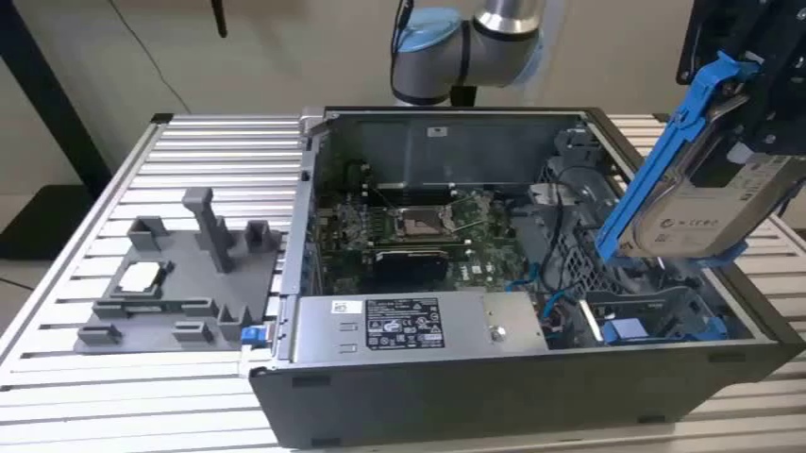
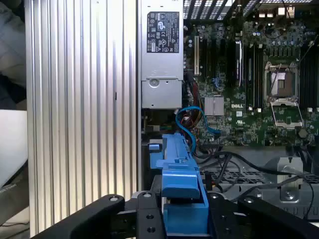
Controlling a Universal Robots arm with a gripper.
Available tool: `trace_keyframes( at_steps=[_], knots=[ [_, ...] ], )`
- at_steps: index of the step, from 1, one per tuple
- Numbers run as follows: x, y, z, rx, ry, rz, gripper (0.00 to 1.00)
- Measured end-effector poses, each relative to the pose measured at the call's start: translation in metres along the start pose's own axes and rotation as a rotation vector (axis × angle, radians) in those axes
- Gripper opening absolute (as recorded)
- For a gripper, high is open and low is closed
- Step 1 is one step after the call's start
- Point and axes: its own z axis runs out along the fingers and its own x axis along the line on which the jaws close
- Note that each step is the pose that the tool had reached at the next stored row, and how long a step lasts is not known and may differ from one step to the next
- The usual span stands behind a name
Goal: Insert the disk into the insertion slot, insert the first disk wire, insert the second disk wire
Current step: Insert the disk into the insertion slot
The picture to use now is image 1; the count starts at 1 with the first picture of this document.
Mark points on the hard disk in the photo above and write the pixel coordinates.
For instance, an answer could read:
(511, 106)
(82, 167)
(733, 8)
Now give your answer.
(711, 212)

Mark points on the grey metal disk bay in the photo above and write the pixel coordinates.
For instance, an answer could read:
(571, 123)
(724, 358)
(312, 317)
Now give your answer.
(579, 255)

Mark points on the blue disk carrier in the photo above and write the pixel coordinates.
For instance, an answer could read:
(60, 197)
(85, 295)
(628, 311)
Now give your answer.
(619, 331)

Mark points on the black RAM slot bank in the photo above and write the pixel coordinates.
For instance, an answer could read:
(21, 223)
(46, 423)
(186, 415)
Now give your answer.
(421, 244)
(409, 189)

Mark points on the small black white sticker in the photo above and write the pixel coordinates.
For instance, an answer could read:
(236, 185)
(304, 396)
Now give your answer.
(436, 131)

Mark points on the green motherboard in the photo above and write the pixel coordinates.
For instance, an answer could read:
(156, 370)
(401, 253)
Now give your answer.
(484, 250)

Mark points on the CPU socket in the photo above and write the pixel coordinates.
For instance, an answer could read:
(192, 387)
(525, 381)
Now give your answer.
(417, 222)

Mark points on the thin metal locking lever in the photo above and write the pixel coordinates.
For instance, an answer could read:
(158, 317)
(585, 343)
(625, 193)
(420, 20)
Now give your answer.
(384, 196)

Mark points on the black graphics card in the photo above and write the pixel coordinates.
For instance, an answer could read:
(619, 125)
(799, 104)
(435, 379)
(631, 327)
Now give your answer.
(409, 270)

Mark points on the black antenna rod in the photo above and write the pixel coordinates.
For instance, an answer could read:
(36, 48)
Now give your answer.
(217, 19)

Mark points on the dark grey PC case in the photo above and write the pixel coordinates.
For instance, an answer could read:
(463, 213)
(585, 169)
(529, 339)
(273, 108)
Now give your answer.
(440, 401)

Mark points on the silver power supply unit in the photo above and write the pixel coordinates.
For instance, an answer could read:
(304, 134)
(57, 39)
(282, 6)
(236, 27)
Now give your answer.
(314, 330)

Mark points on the blue case latch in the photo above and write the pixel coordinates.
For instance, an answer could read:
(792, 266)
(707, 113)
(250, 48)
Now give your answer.
(252, 334)

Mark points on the grey parts rack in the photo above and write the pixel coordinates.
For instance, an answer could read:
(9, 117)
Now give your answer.
(188, 283)

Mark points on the silver CPU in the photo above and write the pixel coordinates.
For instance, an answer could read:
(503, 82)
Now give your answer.
(140, 278)

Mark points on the green RAM stick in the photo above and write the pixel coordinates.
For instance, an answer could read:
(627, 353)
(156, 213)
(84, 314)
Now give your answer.
(157, 308)

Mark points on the black box on floor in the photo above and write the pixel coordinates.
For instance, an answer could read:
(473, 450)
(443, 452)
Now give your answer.
(44, 222)

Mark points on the black frame post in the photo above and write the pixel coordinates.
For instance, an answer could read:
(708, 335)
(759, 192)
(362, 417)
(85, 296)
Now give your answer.
(53, 94)

